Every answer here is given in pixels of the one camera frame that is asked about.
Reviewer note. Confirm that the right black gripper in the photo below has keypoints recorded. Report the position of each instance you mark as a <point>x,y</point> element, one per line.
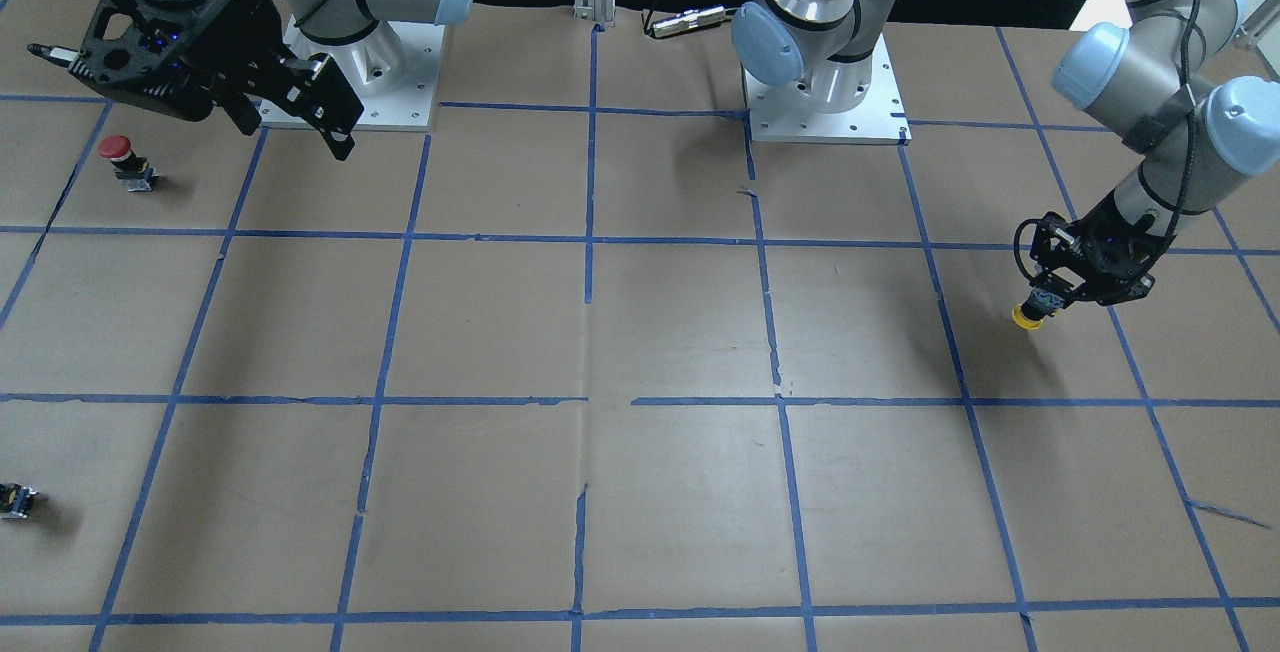
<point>237,44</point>

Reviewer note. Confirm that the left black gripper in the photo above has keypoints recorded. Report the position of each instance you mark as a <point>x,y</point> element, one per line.
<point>1097,254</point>

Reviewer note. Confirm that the yellow push button switch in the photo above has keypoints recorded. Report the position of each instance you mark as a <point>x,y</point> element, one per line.
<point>1041,305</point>

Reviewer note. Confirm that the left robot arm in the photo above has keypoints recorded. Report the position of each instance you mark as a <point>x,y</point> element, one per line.
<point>1198,142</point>

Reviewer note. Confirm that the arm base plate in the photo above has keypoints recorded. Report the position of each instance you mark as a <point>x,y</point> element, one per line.
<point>854,104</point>
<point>394,71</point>

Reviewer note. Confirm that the red push button switch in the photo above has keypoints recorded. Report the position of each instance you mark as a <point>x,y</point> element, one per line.
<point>132,170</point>

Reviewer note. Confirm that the silver cable connector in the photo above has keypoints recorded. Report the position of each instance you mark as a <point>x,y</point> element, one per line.
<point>688,21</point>

